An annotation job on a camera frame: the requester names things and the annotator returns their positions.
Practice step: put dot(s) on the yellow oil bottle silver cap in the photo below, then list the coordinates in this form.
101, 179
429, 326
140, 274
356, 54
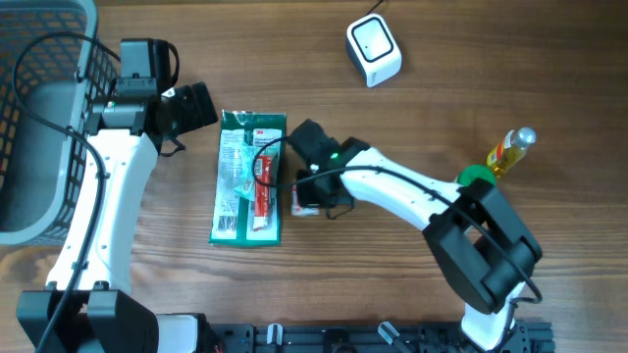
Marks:
510, 150

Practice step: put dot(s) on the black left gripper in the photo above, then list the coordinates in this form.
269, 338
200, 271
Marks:
194, 117

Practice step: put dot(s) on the grey plastic shopping basket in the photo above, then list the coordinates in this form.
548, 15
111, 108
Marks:
50, 75

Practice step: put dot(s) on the green 3M gloves package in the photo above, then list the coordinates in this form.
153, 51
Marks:
247, 213

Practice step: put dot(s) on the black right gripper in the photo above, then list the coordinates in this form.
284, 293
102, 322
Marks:
307, 197

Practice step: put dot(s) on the green lid jar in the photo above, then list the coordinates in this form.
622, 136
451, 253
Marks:
474, 172

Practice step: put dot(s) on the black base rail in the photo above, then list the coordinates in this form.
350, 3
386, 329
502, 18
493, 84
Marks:
430, 337

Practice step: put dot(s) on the orange small carton box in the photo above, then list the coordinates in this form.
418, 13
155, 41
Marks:
297, 210

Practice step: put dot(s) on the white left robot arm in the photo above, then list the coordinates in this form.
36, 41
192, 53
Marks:
86, 305

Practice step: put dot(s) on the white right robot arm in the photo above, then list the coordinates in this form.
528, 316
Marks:
485, 252

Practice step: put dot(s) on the white barcode scanner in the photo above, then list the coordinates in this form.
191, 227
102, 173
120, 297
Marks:
372, 49

